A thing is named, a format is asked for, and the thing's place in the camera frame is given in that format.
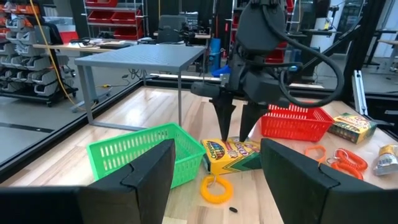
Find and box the grey storage bin rack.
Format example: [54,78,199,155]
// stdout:
[0,0,78,107]

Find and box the yellow hanging cable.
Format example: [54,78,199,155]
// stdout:
[29,0,97,110]

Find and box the wooden desk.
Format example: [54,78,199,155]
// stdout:
[32,39,137,54]

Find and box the Crayola crayon box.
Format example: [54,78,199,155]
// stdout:
[328,112,377,144]
[200,136,262,175]

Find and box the plastic-wrapped crayon packet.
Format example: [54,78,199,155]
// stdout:
[372,144,398,177]

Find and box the red bin shelf rack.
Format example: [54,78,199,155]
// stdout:
[83,0,147,41]

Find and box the green plastic basket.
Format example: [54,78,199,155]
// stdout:
[86,122,206,190]

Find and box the blue plastic bin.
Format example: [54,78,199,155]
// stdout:
[211,64,233,78]

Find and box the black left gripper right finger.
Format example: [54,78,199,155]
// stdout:
[260,138,398,224]

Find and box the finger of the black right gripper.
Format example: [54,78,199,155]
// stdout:
[238,101,270,143]
[208,92,237,141]

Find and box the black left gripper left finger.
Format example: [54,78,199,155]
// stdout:
[0,139,177,224]

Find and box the black office chair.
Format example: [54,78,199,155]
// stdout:
[155,14,189,45]

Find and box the black diagonal frame strut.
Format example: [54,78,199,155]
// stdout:
[301,15,364,74]

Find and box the red plastic basket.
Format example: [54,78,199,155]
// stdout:
[260,103,335,143]

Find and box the silver aluminium extrusion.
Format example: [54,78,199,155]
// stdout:
[352,70,369,116]

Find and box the blue cylinder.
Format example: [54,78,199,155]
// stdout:
[208,37,221,74]

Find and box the red coil wristband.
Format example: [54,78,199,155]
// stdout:
[326,148,369,180]

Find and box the grey perforated metal shelf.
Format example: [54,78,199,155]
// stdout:
[73,44,208,131]

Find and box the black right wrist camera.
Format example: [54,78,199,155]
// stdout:
[190,81,229,98]

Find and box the yellow coil wristband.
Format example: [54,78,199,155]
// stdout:
[200,174,234,205]

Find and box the black frame post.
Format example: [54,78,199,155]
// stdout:
[340,0,388,99]

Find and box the black right camera cable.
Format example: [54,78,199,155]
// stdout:
[261,4,345,109]

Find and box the thin orange bracelet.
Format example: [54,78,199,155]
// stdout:
[304,144,327,164]

